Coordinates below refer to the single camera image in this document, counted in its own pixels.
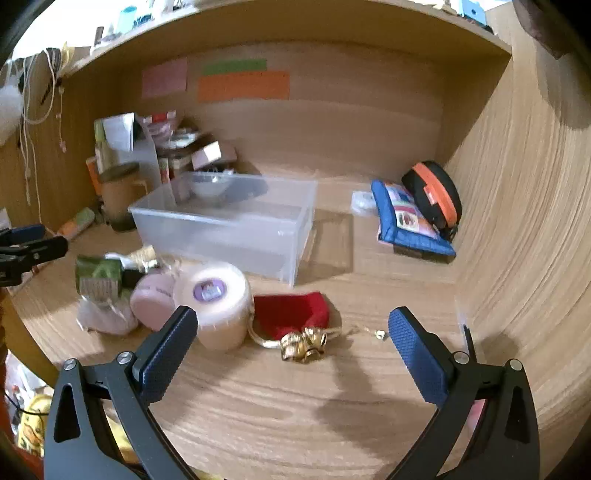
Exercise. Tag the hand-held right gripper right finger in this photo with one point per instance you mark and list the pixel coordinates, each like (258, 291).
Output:
(418, 355)

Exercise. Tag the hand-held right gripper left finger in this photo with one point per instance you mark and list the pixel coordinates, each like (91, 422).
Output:
(166, 355)

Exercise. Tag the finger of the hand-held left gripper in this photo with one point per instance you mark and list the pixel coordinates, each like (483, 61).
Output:
(41, 249)
(23, 233)

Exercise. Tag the pink round case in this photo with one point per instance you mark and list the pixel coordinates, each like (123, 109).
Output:
(152, 300)

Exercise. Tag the white tape roll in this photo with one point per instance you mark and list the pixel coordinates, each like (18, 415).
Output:
(217, 300)

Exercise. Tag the red pouch with gold bells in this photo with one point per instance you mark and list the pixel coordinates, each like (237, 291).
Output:
(286, 314)

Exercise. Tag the clear plastic storage box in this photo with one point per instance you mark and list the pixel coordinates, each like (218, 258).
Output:
(221, 230)

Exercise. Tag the wooden desktop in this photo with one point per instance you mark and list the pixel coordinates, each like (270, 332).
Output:
(277, 415)

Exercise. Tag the green and orange tube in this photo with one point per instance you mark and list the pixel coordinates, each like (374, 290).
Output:
(76, 222)

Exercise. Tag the brown jar with lid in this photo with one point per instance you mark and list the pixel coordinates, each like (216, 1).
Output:
(117, 198)

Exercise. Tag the blue patchwork pencil case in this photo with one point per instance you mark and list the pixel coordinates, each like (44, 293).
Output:
(406, 217)

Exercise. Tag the yellow duck toy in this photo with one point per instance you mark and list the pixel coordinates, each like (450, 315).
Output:
(34, 424)

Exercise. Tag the small white round container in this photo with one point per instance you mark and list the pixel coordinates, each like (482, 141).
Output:
(362, 203)

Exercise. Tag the stack of notebooks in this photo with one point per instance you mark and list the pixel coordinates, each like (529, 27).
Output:
(178, 157)

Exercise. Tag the black orange zip case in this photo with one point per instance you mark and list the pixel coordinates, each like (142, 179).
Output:
(431, 189)

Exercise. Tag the plastic bag with pink contents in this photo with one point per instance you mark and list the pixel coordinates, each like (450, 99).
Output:
(159, 124)

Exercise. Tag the metal bowl of trinkets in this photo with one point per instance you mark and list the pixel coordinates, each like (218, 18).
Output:
(210, 184)

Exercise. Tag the small pink box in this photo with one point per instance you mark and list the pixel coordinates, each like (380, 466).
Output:
(212, 154)

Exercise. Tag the pink paper note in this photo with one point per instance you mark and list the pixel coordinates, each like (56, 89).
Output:
(164, 78)

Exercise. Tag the orange paper note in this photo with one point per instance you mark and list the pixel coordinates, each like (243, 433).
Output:
(242, 86)

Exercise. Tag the green paper note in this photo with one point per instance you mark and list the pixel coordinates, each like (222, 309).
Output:
(233, 68)

